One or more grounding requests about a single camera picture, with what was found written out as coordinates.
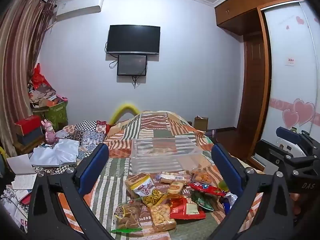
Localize dark green snack packet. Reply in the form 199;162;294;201
192;191;216;212

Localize yellow foam tube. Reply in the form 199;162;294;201
110;102;140;126

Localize yellow strips snack packet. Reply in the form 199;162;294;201
142;189;171;207

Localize red box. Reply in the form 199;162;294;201
14;115;42;136

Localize green patterned box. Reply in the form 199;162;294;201
41;100;68;130

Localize pile of papers and boxes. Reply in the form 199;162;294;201
27;80;68;111

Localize long cracker packet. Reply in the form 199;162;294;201
156;171;193;184

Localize clear plastic storage bin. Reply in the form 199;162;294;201
131;135;213;175

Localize brown wooden wardrobe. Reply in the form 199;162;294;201
214;0;304;173

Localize checkered patchwork quilt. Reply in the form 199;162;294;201
32;120;108;175

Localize white air conditioner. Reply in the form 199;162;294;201
55;0;104;22

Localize striped patchwork blanket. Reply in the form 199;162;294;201
57;110;265;240

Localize red plastic bag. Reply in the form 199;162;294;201
31;63;52;89

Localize clear puffed snack packet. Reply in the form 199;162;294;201
149;204;177;232

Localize striped brown curtain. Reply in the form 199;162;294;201
0;0;56;157

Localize pink rabbit toy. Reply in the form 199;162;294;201
41;119;59;144

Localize brown twisted snack packet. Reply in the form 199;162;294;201
111;201;150;233

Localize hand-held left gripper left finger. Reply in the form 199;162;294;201
27;143;118;240

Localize round biscuit packet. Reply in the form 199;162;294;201
166;181;185;195

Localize flat red snack packet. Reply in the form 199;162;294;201
189;182;226;197

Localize black wall television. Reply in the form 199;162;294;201
106;24;161;55

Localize white cloth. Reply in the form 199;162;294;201
30;139;80;167

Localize white sliding door pink hearts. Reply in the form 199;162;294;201
260;1;320;161

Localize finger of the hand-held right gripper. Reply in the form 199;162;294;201
254;139;288;173
276;127;316;155

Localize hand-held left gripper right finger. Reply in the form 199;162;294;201
202;144;294;240

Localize person's right hand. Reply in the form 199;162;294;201
290;193;302;216

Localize grey box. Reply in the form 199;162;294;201
16;127;44;146

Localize open notebook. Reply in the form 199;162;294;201
6;154;38;190

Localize small black wall monitor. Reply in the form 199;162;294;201
117;54;148;77

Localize small cardboard box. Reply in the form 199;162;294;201
194;116;209;132

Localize clear orange chips packet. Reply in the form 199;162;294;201
191;169;213;183

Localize cream bread packet red label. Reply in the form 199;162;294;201
125;172;156;198

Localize dark red snack bag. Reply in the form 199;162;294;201
170;196;207;220

